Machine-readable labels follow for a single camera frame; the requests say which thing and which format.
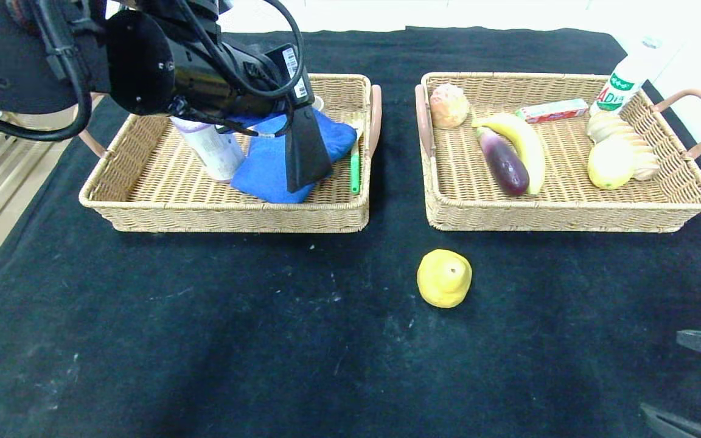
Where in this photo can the purple toy eggplant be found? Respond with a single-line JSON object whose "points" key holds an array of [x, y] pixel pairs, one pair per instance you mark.
{"points": [[502, 164]]}

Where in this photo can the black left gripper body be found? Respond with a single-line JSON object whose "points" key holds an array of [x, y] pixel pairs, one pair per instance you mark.
{"points": [[294, 74]]}

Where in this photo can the purple garbage bag roll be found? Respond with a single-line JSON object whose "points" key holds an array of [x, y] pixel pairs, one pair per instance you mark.
{"points": [[216, 152]]}

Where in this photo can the beige ceramic cup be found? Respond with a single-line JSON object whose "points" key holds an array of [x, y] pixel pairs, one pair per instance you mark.
{"points": [[319, 102]]}

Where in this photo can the yellow toy lemon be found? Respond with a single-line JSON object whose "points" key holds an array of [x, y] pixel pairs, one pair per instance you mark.
{"points": [[611, 164]]}

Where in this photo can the black leather pouch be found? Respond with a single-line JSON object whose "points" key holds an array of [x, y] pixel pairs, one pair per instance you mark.
{"points": [[308, 158]]}

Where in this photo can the yellow toy pear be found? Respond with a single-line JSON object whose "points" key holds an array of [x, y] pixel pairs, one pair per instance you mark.
{"points": [[445, 280]]}

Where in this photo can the green and red candy box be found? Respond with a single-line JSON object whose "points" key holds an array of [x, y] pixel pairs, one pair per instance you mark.
{"points": [[551, 112]]}

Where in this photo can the white milk drink bottle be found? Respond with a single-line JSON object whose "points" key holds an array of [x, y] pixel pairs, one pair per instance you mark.
{"points": [[627, 76]]}

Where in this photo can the pink toy bun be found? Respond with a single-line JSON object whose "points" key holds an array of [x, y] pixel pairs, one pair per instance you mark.
{"points": [[449, 106]]}

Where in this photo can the striped toy bread loaf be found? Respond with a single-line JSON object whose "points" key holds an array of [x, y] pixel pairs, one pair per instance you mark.
{"points": [[615, 128]]}

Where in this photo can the yellow toy banana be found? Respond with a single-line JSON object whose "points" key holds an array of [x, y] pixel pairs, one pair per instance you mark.
{"points": [[524, 140]]}

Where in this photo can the blue microfibre cloth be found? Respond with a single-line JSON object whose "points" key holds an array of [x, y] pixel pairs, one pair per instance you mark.
{"points": [[265, 173]]}

